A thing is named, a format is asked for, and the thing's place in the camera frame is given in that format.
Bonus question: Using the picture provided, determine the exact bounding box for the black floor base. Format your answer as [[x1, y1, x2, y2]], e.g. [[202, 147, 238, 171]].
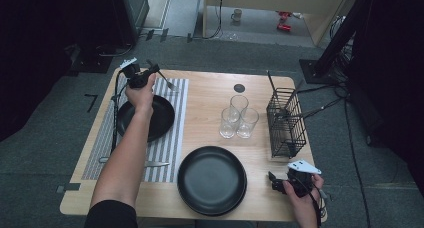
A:
[[64, 43, 114, 74]]

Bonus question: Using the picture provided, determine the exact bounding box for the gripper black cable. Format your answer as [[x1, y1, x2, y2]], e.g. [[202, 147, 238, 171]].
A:
[[298, 178, 328, 228], [110, 71, 130, 153]]

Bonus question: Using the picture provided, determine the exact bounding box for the metal fork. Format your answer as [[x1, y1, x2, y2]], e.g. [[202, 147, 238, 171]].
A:
[[145, 58, 180, 93]]

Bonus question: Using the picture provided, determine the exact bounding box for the clear drinking glass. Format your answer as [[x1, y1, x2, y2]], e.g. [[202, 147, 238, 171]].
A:
[[219, 107, 242, 139], [229, 94, 250, 118], [236, 107, 260, 139]]

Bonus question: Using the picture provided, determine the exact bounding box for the dark metal knife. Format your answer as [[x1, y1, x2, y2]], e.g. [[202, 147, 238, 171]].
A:
[[99, 156, 171, 168]]

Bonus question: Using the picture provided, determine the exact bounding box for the black wire cutlery basket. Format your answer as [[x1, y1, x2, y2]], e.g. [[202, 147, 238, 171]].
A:
[[265, 87, 307, 159]]

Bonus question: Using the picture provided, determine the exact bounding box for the person's right hand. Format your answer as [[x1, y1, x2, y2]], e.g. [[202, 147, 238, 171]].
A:
[[283, 173, 325, 228]]

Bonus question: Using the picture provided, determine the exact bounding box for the black stand base plate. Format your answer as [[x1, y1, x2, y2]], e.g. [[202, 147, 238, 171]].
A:
[[298, 58, 339, 86]]

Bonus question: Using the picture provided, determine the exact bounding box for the hanging black cable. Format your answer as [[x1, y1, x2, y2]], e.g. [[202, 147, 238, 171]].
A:
[[203, 0, 225, 40]]

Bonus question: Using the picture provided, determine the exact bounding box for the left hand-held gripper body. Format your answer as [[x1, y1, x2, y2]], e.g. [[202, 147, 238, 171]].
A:
[[119, 57, 156, 90]]

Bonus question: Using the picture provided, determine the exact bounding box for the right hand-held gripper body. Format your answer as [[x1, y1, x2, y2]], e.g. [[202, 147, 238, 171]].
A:
[[281, 159, 323, 199]]

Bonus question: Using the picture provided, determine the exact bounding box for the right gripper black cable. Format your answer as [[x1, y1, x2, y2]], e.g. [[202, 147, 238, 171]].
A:
[[298, 178, 328, 228]]

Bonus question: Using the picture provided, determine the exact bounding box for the person's black sleeve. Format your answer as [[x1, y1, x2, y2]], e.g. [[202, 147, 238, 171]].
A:
[[84, 199, 139, 228]]

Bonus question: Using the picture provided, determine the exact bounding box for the grey striped placemat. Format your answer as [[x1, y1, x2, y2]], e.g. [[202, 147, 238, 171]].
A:
[[81, 72, 190, 183]]

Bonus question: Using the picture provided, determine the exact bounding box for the black cable with connector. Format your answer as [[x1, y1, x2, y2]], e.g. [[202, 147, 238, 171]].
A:
[[298, 97, 344, 119]]

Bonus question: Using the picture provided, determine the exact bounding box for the person's left hand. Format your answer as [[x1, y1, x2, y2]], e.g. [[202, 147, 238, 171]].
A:
[[124, 72, 158, 115]]

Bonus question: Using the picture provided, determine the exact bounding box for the thin black utensil handle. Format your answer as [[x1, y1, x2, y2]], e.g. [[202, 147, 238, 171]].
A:
[[265, 70, 278, 94]]

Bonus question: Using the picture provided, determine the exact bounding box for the black stand pole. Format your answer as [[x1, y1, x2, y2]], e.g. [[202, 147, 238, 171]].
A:
[[313, 0, 378, 76]]

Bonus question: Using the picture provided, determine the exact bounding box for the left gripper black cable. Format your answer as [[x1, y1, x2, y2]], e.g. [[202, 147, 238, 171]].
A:
[[110, 71, 130, 153]]

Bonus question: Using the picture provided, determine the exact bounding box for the dark cabinet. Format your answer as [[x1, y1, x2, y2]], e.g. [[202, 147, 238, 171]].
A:
[[109, 0, 150, 47]]

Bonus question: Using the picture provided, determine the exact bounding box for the grey mug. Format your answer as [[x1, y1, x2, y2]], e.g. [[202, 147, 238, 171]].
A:
[[230, 8, 244, 23]]

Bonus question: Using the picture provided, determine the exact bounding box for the long black floor cable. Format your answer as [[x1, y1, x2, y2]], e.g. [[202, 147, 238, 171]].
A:
[[343, 97, 372, 228]]

